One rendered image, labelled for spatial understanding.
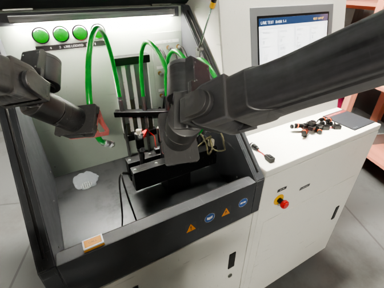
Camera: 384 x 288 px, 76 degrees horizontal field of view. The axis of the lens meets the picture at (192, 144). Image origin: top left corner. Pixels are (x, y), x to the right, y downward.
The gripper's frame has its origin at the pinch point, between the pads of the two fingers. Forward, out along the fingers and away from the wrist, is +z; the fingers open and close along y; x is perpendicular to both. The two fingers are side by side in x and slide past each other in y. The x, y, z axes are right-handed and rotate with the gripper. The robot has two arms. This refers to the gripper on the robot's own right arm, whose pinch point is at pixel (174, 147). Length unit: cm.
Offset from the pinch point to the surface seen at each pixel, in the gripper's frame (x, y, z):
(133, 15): 4, 55, 23
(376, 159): -185, -8, 127
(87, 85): 17.2, 17.1, 0.2
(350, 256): -116, -67, 104
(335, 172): -77, -12, 47
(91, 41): 15.7, 29.2, 1.4
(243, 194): -23.8, -13.5, 27.5
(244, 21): -35, 47, 18
